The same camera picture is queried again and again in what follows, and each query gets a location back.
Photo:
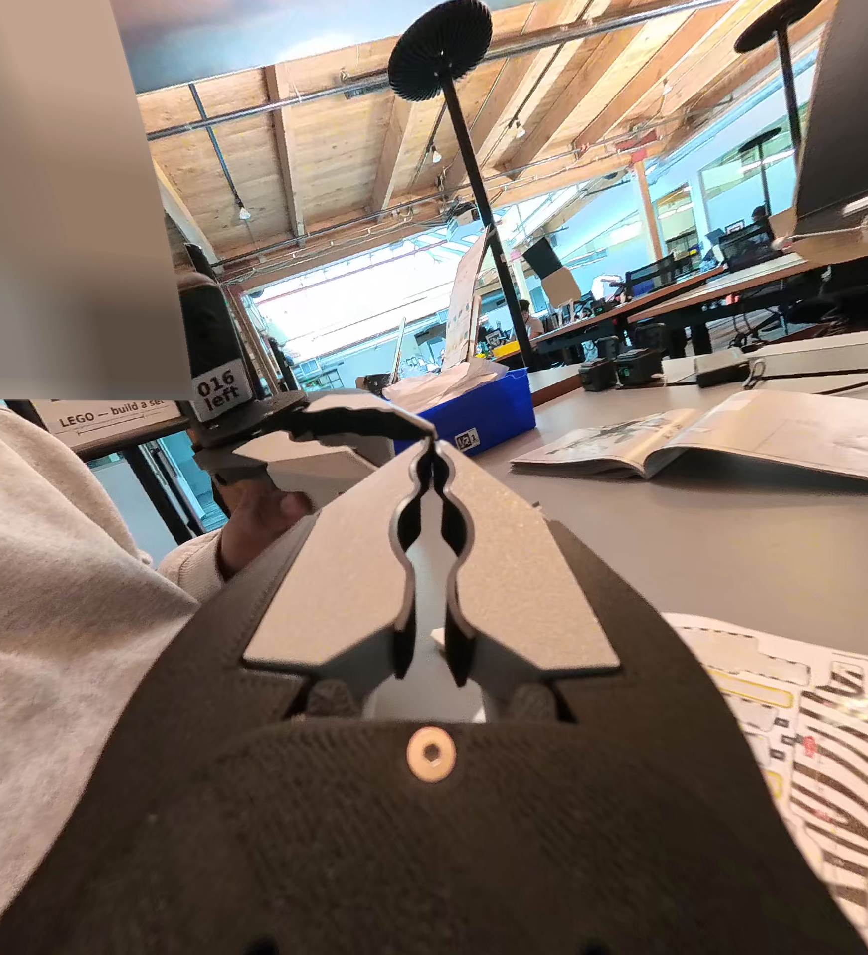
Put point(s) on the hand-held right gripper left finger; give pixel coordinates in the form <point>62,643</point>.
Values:
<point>329,589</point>

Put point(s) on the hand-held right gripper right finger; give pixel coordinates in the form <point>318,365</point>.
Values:
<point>531,589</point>

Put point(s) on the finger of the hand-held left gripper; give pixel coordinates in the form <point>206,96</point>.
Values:
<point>363,407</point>
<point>307,466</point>

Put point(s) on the zebra sticker sheet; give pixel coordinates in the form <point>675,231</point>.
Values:
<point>837,746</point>

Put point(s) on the person's left forearm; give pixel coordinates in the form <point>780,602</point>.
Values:
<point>192,563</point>

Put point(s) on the lego instruction booklet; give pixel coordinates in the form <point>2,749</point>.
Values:
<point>740,436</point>

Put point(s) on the person's left hand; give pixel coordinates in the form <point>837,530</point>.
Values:
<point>255,522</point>

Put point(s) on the white plastic bags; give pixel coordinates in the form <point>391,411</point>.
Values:
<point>441,384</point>

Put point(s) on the blue plastic bin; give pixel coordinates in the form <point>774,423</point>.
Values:
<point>494,414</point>

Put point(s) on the paper sign stand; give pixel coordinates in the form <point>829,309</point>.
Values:
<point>464,306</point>

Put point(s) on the black cardboard sign panel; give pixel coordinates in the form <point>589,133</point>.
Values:
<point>549,268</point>

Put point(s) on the black device green light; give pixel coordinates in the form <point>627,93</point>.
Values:
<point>639,365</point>

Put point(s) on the black pole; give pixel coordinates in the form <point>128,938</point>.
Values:
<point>471,164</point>

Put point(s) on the dark grey power adapter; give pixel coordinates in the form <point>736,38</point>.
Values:
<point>721,369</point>

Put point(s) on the black floor lamp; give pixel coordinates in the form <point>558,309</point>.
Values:
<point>784,74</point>
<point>763,164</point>

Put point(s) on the black tablet tan case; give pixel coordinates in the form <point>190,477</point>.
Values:
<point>851,112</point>

